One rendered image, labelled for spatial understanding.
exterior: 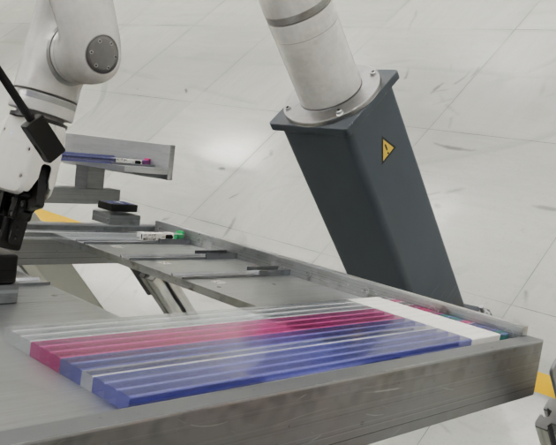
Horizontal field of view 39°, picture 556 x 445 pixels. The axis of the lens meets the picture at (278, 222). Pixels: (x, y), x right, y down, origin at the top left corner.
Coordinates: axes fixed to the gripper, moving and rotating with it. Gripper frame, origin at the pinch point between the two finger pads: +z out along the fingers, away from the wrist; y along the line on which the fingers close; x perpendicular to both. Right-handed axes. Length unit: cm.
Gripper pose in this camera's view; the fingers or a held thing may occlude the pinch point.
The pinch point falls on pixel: (8, 231)
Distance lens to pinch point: 109.4
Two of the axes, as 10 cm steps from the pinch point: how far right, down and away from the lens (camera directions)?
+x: 6.5, 1.9, 7.3
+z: -2.6, 9.7, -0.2
